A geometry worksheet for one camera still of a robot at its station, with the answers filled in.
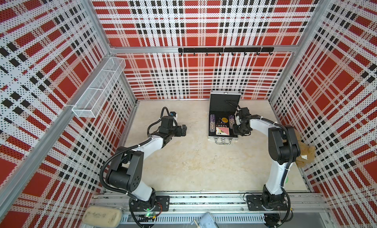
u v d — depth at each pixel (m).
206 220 0.65
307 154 0.78
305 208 0.72
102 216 0.67
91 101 0.91
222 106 0.97
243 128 0.85
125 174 0.45
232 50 0.88
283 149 0.52
